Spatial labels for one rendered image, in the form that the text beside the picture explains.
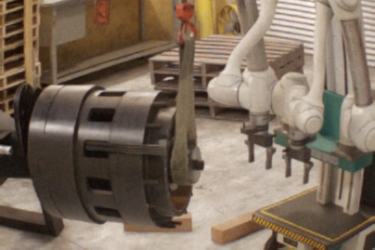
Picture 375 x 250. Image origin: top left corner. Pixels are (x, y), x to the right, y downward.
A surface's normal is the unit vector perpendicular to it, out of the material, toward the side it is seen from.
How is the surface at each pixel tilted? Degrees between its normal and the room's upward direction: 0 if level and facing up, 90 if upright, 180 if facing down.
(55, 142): 61
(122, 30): 90
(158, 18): 90
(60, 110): 33
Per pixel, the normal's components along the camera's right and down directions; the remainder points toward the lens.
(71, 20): 0.76, 0.13
